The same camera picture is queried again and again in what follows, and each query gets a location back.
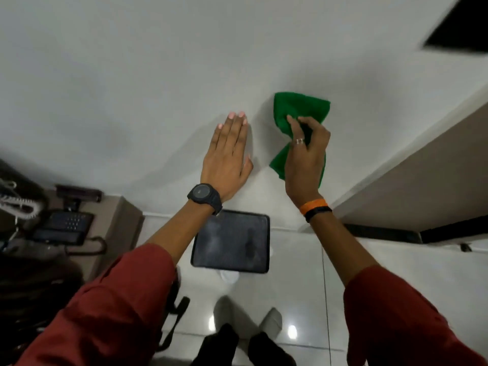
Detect black wristwatch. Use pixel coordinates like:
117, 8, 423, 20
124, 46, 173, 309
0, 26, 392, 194
187, 183, 223, 216

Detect brown wooden desk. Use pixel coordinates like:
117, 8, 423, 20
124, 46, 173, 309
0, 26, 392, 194
36, 188, 145, 282

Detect orange wristband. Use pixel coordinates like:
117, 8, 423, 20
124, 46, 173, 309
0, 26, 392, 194
299, 198, 328, 217

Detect black chair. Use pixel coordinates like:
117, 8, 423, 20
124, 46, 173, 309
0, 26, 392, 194
0, 254, 85, 364

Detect grey left shoe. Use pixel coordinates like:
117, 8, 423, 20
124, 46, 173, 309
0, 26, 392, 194
213, 295, 255, 340

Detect person's left forearm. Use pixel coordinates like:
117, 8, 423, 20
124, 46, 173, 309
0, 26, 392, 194
144, 200, 215, 266

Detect person's black trousers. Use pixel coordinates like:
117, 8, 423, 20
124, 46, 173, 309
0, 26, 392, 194
190, 323, 298, 366

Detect brown wooden door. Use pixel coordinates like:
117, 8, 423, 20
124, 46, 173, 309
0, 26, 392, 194
331, 102, 488, 245

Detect black square bin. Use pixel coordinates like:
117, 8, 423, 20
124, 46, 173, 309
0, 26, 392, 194
190, 209, 271, 275

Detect red right sleeve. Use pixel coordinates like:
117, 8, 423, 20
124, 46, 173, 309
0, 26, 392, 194
343, 264, 488, 366

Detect black hanging strap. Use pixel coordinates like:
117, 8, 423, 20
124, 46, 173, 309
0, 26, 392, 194
157, 296, 191, 352

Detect black wristband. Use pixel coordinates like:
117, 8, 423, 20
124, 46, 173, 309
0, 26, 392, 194
304, 206, 333, 224

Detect red left sleeve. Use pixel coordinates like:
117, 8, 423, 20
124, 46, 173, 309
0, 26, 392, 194
15, 244, 178, 366

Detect green cleaning cloth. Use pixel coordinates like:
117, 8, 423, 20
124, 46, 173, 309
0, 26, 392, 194
269, 91, 331, 189

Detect grey right shoe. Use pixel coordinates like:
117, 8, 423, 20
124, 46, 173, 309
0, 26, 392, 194
258, 307, 283, 340

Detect white coiled phone cord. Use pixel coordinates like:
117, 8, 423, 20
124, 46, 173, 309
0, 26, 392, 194
0, 179, 43, 219

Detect black curved cable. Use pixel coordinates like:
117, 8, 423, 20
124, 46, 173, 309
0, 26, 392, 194
64, 236, 108, 257

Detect person's right hand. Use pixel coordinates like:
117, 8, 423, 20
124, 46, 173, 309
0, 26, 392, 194
284, 114, 331, 210

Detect grey shoe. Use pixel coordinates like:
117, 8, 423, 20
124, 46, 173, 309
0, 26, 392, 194
258, 307, 283, 340
213, 295, 255, 340

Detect black wall panel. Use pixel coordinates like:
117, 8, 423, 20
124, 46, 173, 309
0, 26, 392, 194
422, 0, 488, 56

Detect red sleeve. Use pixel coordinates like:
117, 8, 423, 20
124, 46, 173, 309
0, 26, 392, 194
15, 244, 178, 366
343, 264, 488, 366

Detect person's right forearm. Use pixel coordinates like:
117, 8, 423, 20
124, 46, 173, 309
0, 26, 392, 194
308, 210, 380, 288

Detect black card reader device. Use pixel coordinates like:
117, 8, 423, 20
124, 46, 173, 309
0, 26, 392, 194
54, 184, 104, 203

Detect person's left hand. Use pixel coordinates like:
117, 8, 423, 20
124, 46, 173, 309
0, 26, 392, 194
201, 111, 254, 205

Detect black desk telephone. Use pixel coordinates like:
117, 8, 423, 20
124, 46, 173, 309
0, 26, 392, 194
31, 210, 95, 247

